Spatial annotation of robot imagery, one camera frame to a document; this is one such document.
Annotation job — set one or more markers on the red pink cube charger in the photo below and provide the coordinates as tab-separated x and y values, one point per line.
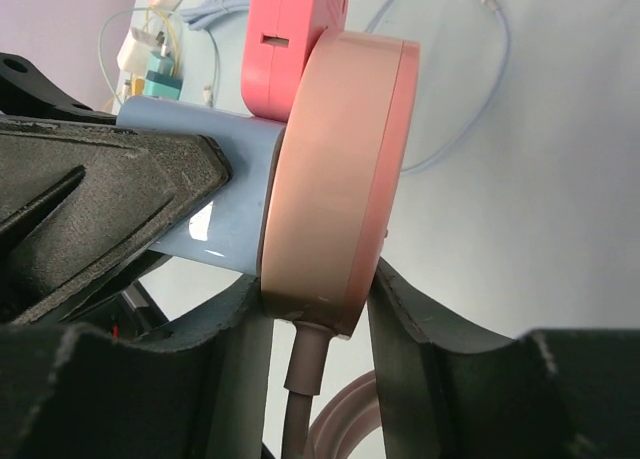
280	36

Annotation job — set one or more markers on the pink round socket hub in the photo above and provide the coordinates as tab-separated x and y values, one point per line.
337	176

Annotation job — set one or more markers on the small teal cube charger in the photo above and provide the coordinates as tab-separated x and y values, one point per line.
160	80

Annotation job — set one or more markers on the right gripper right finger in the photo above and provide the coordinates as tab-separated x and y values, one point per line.
449	388

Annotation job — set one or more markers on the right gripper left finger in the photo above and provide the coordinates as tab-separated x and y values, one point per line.
193	388

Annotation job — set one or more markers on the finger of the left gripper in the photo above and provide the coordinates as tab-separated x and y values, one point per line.
27	92
81	202

